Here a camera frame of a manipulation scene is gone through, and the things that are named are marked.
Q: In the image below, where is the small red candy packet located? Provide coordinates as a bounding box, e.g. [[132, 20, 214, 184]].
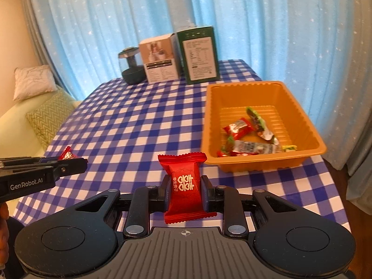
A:
[[58, 146, 78, 160]]

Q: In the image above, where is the cream sofa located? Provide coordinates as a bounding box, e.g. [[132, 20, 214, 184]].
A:
[[0, 85, 83, 216]]

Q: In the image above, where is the green carton box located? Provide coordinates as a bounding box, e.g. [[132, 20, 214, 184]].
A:
[[176, 26, 220, 84]]

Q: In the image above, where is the white product box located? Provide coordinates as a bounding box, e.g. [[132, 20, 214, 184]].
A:
[[139, 33, 180, 84]]

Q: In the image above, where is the white embroidered cushion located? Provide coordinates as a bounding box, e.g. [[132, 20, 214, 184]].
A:
[[13, 65, 57, 101]]

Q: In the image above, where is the blue white checkered tablecloth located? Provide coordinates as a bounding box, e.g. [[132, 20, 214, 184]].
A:
[[13, 59, 352, 233]]

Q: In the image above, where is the grey curtain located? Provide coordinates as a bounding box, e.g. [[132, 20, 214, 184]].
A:
[[325, 0, 371, 214]]

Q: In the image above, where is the left hand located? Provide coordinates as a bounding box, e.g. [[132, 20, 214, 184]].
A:
[[0, 202, 9, 269]]

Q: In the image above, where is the dark glass humidifier lamp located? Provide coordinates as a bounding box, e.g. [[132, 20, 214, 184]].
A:
[[118, 47, 146, 85]]

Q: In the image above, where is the green zigzag cushion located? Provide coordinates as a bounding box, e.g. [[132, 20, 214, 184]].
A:
[[26, 90, 75, 150]]

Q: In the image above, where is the small green yellow candy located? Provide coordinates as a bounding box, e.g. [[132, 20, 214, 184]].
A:
[[281, 145, 298, 153]]

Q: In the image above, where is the orange plastic tray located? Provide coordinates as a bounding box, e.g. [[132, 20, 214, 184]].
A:
[[201, 81, 327, 172]]

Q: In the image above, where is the dark red foil candy packet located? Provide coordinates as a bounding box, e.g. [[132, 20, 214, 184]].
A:
[[223, 117, 255, 140]]

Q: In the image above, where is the large red candy packet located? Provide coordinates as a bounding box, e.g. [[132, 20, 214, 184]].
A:
[[158, 152, 217, 224]]

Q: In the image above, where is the light blue star curtain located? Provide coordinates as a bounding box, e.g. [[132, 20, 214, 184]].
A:
[[23, 0, 353, 148]]

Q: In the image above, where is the silver snack bar wrapper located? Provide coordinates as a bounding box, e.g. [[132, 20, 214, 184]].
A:
[[217, 136, 283, 157]]

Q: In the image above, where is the green wrapped candy bar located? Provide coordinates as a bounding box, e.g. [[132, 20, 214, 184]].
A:
[[246, 106, 279, 146]]

